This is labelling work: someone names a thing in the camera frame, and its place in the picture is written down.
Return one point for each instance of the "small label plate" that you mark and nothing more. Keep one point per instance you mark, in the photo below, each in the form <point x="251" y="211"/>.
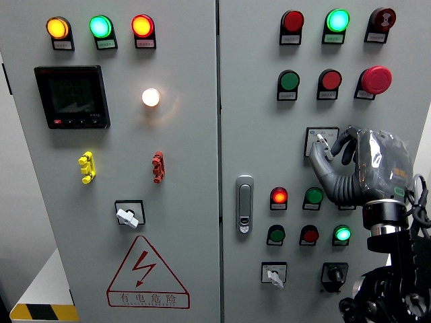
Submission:
<point x="307" y="243"/>
<point x="333" y="38"/>
<point x="287" y="95"/>
<point x="364" y="95"/>
<point x="145" y="43"/>
<point x="278" y="207"/>
<point x="290" y="39"/>
<point x="347" y="208"/>
<point x="106" y="44"/>
<point x="310" y="207"/>
<point x="375" y="37"/>
<point x="340" y="243"/>
<point x="327" y="95"/>
<point x="63" y="45"/>
<point x="274" y="243"/>

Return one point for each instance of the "small green push button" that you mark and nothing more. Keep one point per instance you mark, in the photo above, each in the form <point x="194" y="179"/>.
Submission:
<point x="314" y="196"/>
<point x="277" y="235"/>

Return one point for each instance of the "small green lit lamp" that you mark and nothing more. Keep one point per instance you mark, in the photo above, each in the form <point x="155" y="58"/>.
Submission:
<point x="342" y="233"/>

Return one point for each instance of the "large red stop button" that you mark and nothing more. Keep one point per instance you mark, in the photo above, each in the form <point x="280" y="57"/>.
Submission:
<point x="376" y="80"/>

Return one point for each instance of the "small red push button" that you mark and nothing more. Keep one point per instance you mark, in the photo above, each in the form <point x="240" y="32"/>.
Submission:
<point x="310" y="235"/>

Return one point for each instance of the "large red push button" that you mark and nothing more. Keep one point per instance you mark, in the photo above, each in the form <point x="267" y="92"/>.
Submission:
<point x="331" y="80"/>

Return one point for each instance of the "small red lit lamp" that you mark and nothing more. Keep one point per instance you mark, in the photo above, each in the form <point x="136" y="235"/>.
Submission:
<point x="279" y="196"/>

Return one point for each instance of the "large green push button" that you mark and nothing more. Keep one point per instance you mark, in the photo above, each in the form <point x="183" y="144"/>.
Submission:
<point x="289" y="80"/>

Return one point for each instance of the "pale grey cabinet door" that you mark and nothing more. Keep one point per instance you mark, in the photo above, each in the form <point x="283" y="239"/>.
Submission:
<point x="187" y="151"/>
<point x="254" y="134"/>

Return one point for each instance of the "silver door lock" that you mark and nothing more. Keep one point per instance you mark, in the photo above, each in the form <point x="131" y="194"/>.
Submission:
<point x="244" y="205"/>

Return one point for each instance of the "dark red buzzer lamp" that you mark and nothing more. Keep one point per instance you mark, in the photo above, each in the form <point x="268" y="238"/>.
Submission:
<point x="383" y="19"/>

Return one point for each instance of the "large green round lamp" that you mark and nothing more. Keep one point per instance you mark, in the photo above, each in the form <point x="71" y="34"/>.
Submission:
<point x="100" y="26"/>
<point x="338" y="20"/>

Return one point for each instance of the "large dark red round lamp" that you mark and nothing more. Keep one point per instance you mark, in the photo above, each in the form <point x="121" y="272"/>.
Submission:
<point x="293" y="21"/>

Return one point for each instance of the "white round lamp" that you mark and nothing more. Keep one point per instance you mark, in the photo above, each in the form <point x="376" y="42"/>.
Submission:
<point x="150" y="97"/>

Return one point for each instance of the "red warning triangle sign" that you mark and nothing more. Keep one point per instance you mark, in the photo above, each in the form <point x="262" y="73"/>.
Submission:
<point x="163" y="297"/>

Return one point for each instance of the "large orange-red lit lamp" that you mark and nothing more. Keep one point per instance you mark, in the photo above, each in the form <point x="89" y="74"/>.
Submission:
<point x="142" y="26"/>

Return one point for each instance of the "black display meter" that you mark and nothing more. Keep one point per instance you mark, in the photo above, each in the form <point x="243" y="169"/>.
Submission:
<point x="71" y="96"/>

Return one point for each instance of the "large yellow round lamp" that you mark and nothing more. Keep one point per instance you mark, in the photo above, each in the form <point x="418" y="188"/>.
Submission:
<point x="57" y="28"/>

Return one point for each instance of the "black and yellow striped tape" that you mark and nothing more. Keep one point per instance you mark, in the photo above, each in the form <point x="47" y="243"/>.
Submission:
<point x="42" y="312"/>

